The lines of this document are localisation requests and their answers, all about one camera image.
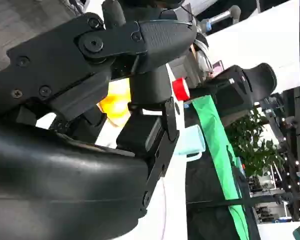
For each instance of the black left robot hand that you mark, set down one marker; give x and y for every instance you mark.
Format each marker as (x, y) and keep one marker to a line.
(227, 97)

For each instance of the green cloth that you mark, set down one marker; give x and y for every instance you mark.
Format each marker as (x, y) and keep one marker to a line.
(215, 150)

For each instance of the orange white toy bread roll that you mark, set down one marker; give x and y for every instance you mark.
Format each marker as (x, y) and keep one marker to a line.
(115, 105)

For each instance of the green potted plant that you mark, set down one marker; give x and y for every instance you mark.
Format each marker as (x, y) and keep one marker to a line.
(252, 145)

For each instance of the pale green mug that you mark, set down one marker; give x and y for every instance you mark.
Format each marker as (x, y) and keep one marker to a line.
(192, 142)

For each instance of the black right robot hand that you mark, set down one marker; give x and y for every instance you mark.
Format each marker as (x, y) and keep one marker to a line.
(52, 175)

